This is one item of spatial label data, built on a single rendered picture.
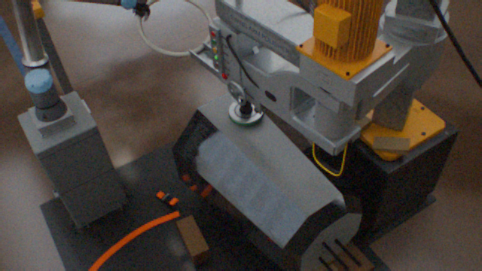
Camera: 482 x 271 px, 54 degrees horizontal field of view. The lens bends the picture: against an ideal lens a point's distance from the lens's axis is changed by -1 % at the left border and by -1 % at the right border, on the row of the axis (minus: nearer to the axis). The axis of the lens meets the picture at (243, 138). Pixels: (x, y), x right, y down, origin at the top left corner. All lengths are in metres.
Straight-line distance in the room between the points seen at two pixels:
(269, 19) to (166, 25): 3.12
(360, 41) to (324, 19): 0.19
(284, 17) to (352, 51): 0.45
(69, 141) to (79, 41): 2.41
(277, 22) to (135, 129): 2.25
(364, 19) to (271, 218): 1.25
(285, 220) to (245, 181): 0.34
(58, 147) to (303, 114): 1.50
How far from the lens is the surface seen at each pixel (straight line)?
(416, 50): 2.51
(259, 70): 2.39
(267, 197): 2.63
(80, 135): 3.04
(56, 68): 4.13
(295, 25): 2.15
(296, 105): 2.34
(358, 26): 1.84
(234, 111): 2.90
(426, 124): 3.06
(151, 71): 4.67
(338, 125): 2.19
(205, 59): 2.98
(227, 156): 2.82
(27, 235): 3.78
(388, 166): 2.84
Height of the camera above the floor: 2.90
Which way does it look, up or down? 48 degrees down
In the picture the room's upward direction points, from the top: 4 degrees counter-clockwise
